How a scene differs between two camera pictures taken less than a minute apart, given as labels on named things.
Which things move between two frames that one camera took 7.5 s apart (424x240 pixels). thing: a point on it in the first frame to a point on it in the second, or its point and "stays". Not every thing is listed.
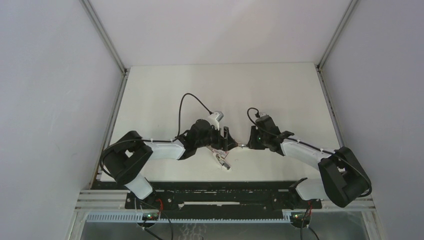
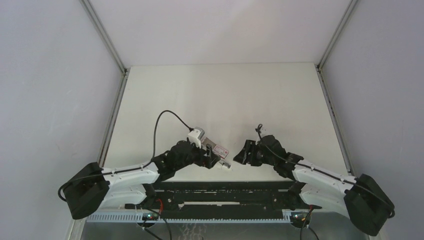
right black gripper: x=253 y=143 to x=244 y=157
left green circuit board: x=150 y=216 stays
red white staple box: x=223 y=154 stays
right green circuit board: x=298 y=217 stays
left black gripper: x=226 y=143 to x=207 y=161
